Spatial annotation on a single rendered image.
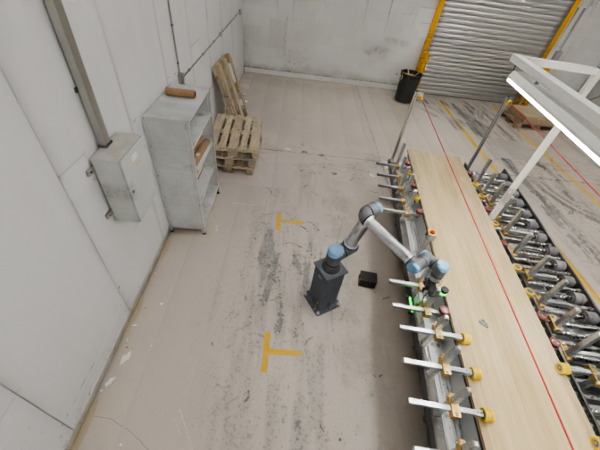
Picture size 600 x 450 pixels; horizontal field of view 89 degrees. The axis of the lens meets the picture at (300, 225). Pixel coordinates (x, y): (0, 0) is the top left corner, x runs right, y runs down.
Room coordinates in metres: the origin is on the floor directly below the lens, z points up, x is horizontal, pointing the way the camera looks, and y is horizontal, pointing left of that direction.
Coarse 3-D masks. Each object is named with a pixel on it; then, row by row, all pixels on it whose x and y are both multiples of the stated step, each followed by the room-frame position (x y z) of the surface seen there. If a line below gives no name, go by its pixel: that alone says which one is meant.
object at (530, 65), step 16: (528, 64) 2.55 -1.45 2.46; (544, 64) 2.78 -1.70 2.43; (560, 64) 2.77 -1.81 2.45; (576, 64) 2.79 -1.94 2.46; (544, 80) 2.27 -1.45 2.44; (592, 80) 2.77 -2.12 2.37; (560, 96) 2.03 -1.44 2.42; (576, 96) 1.93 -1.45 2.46; (592, 112) 1.73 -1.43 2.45; (544, 144) 2.77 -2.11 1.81; (512, 192) 2.77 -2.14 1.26; (496, 208) 2.77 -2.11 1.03
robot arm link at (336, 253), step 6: (330, 246) 1.98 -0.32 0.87; (336, 246) 1.98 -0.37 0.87; (342, 246) 1.99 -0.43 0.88; (330, 252) 1.91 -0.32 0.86; (336, 252) 1.92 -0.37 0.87; (342, 252) 1.93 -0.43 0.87; (330, 258) 1.89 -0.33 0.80; (336, 258) 1.88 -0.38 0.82; (342, 258) 1.93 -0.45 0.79; (330, 264) 1.88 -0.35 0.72; (336, 264) 1.89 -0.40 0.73
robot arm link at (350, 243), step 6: (366, 204) 1.99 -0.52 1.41; (372, 204) 1.97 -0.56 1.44; (378, 204) 1.98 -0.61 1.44; (372, 210) 1.92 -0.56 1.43; (378, 210) 1.95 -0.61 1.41; (360, 222) 1.98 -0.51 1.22; (354, 228) 2.02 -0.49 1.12; (360, 228) 1.97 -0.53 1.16; (366, 228) 1.97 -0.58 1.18; (354, 234) 1.99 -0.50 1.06; (360, 234) 1.98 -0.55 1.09; (348, 240) 2.02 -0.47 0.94; (354, 240) 1.99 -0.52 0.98; (348, 246) 2.00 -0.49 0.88; (354, 246) 2.01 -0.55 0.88; (348, 252) 1.99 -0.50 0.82; (354, 252) 2.05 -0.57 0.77
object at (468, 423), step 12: (408, 156) 4.01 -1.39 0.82; (408, 180) 3.61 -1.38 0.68; (420, 204) 2.92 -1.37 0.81; (420, 216) 2.78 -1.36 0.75; (396, 228) 3.34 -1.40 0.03; (420, 228) 2.64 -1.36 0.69; (420, 240) 2.50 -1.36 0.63; (432, 252) 2.16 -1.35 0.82; (444, 300) 1.60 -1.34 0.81; (444, 348) 1.25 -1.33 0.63; (456, 360) 1.10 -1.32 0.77; (456, 384) 0.95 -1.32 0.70; (468, 396) 0.83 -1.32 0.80; (468, 420) 0.71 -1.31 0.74; (468, 432) 0.65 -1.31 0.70; (480, 444) 0.56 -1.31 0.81
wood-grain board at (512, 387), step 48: (432, 192) 3.08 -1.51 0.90; (480, 240) 2.35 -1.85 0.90; (480, 288) 1.72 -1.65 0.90; (480, 336) 1.25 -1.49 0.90; (528, 336) 1.32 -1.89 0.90; (480, 384) 0.89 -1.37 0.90; (528, 384) 0.94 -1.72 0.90; (480, 432) 0.60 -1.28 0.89; (528, 432) 0.64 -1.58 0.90; (576, 432) 0.68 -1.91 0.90
